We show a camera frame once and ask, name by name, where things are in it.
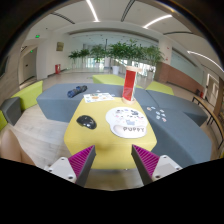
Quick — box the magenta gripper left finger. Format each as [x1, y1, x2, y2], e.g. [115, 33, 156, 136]
[44, 145, 96, 187]

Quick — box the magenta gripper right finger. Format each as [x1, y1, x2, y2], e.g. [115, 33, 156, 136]
[131, 145, 182, 185]

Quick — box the black computer mouse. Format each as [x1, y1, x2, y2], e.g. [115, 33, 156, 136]
[76, 115, 97, 129]

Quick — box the white puppy mouse pad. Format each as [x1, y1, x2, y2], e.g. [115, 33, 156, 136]
[105, 107, 148, 139]

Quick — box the yellow table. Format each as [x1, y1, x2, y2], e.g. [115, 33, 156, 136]
[64, 97, 157, 169]

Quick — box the grey sofa bench right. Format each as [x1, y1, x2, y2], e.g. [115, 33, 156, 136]
[135, 89, 212, 168]

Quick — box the grey sofa bench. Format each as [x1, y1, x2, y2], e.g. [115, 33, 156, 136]
[37, 83, 123, 123]
[135, 89, 212, 168]

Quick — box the grey sofa bench left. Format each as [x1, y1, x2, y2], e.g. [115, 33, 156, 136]
[37, 83, 123, 123]

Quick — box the white printed paper sheet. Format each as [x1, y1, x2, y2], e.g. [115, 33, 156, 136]
[84, 93, 114, 103]

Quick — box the folded dark blue umbrella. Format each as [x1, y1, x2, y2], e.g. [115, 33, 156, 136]
[67, 85, 87, 98]

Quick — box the green sofa bench left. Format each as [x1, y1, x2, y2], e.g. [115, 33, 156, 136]
[0, 81, 43, 131]

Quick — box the dark grey ottoman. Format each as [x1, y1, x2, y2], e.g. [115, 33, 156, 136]
[0, 97, 21, 125]

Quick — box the green bench behind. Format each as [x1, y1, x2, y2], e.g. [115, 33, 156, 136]
[92, 74, 138, 88]

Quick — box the red cylinder with wooden ends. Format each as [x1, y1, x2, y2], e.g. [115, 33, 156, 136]
[122, 66, 139, 104]

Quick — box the red fire extinguisher box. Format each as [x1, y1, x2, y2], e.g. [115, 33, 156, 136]
[55, 64, 61, 74]

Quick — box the potted green plant centre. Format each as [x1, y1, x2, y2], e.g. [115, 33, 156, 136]
[108, 42, 128, 75]

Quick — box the wooden black frame chair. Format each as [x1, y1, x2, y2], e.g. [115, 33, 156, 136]
[191, 77, 224, 150]

